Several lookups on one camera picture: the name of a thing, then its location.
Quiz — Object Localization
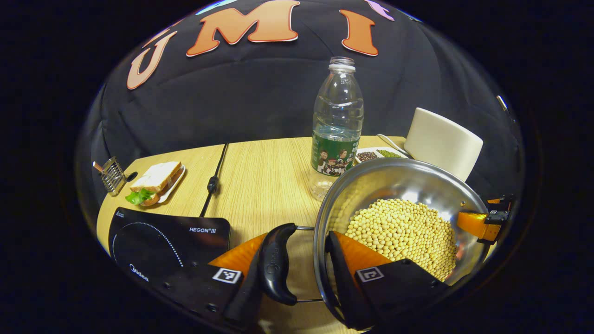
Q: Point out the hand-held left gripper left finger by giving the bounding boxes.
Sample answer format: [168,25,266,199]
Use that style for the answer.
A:
[158,232,270,332]

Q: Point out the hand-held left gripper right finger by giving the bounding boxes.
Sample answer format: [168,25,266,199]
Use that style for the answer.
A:
[325,231,450,331]

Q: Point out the stainless steel pot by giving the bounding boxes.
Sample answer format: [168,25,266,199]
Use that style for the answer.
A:
[258,158,493,331]

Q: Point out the black induction cooktop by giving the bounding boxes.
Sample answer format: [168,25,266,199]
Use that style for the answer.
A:
[108,207,231,284]

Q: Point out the soybeans in pot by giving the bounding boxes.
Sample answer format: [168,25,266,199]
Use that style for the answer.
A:
[344,199,458,282]

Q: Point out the white toaster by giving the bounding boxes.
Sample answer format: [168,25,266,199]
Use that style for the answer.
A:
[404,108,484,182]

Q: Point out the white tray of beans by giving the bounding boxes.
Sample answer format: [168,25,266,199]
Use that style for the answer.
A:
[355,147,409,164]

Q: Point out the sandwich with lettuce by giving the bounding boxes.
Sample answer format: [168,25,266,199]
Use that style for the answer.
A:
[125,161,182,206]

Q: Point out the clear plastic water bottle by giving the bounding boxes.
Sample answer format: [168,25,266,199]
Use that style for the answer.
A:
[309,57,364,201]

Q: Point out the black backdrop cloth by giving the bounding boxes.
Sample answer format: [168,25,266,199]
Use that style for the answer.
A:
[77,0,523,218]

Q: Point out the black power cable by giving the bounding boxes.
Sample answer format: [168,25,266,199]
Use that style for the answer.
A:
[200,144,228,217]

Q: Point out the metal wire utensil holder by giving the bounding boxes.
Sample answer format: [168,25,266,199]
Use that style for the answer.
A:
[101,156,127,195]

